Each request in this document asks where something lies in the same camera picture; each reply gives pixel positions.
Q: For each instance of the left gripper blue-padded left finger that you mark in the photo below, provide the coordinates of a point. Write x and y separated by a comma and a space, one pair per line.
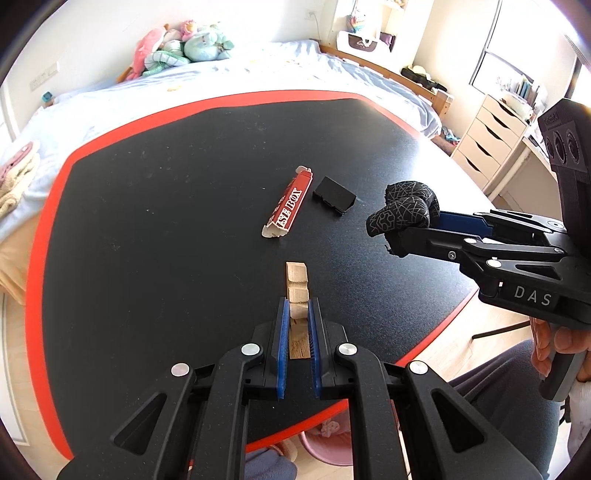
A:
192, 422

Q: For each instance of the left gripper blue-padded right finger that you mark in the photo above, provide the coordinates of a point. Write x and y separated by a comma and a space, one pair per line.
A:
406, 422

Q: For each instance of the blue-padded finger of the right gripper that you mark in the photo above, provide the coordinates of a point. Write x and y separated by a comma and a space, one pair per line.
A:
485, 223
461, 253

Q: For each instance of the black patterned sock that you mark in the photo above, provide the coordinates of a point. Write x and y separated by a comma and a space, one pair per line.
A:
408, 204

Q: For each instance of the brown cardboard strip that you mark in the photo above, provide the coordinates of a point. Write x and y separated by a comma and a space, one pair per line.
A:
297, 297

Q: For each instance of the pink trash bin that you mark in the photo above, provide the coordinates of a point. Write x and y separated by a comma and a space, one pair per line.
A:
330, 441

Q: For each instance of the person's right hand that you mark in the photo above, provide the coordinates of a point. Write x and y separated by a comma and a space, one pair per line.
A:
564, 341

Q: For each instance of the white drawer cabinet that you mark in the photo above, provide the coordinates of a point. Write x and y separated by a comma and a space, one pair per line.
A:
492, 136

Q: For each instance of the black plastic block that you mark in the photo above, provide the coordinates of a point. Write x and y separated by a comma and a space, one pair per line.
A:
334, 196

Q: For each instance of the red table with black top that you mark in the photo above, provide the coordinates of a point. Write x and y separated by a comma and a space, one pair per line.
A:
149, 249

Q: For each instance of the red box ISE BOX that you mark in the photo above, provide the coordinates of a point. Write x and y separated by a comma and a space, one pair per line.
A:
286, 210

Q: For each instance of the white tote bag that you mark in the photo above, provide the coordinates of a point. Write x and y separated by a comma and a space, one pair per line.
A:
358, 45

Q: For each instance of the folded beige pink towels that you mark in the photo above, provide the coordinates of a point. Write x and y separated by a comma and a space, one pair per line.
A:
15, 177

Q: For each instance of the bed with blue sheet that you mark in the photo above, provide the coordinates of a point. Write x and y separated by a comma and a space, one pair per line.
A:
76, 118

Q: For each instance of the pile of plush toys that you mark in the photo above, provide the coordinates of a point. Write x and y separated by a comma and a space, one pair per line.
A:
167, 47

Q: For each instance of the wall socket plate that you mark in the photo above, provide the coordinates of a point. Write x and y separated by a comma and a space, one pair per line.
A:
43, 77

